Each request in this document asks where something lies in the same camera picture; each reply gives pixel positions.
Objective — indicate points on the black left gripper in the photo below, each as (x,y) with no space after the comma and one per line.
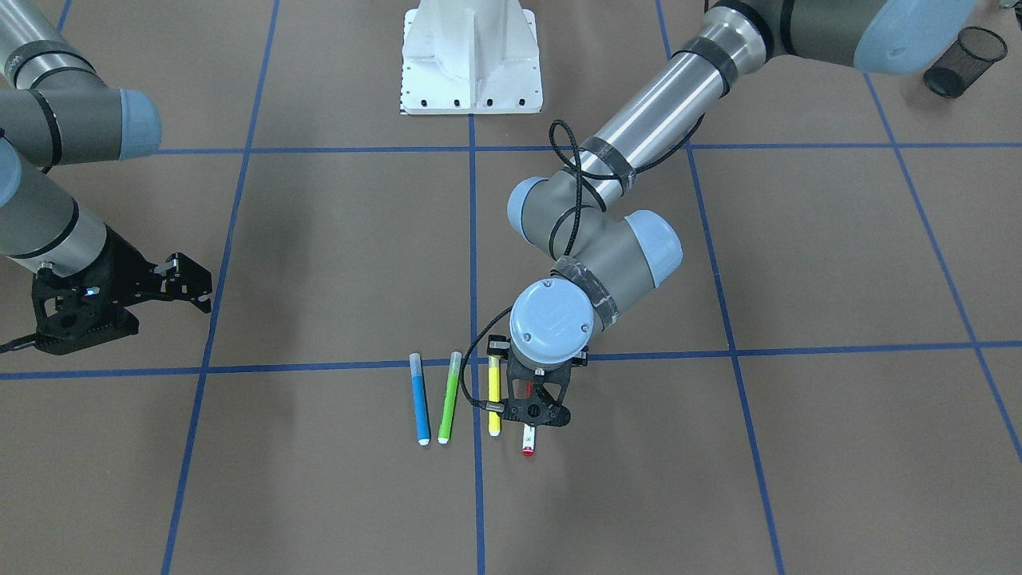
(499,346)

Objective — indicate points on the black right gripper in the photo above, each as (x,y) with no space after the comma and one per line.
(120,262)

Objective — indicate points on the red marker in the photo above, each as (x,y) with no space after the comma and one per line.
(528,441)

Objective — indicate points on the blue marker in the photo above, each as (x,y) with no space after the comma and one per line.
(421,413)

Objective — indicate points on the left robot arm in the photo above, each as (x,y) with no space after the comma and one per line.
(602,265)

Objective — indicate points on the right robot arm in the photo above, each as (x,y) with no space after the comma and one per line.
(57,111)

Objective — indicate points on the yellow marker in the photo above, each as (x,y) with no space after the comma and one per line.
(494,394)

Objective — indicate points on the green marker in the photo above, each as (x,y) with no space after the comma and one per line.
(453,378)

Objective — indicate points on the far black mesh cup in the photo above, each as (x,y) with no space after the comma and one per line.
(974,51)

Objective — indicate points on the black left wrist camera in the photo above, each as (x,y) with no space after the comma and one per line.
(534,411)

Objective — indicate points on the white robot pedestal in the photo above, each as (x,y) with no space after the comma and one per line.
(470,57)

